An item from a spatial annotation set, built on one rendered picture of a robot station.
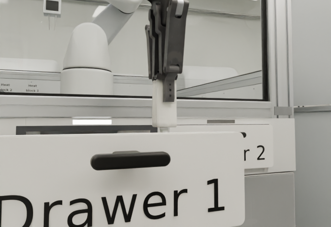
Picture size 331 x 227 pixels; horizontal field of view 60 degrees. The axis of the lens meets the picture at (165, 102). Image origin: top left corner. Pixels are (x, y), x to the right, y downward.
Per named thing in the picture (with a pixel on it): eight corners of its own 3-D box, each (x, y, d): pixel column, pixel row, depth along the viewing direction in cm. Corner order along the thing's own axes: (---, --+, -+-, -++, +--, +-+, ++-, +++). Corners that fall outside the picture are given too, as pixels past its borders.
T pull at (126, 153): (171, 166, 27) (171, 151, 27) (90, 171, 25) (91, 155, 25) (159, 161, 31) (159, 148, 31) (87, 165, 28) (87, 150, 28)
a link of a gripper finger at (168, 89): (171, 68, 42) (179, 64, 39) (172, 102, 42) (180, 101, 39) (162, 67, 42) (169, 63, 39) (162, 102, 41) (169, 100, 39)
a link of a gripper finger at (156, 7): (177, 8, 44) (181, 4, 42) (179, 81, 42) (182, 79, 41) (152, 5, 42) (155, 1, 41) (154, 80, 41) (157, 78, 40)
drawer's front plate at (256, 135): (274, 167, 75) (273, 124, 75) (169, 174, 65) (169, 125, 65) (269, 166, 76) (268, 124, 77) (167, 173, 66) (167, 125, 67)
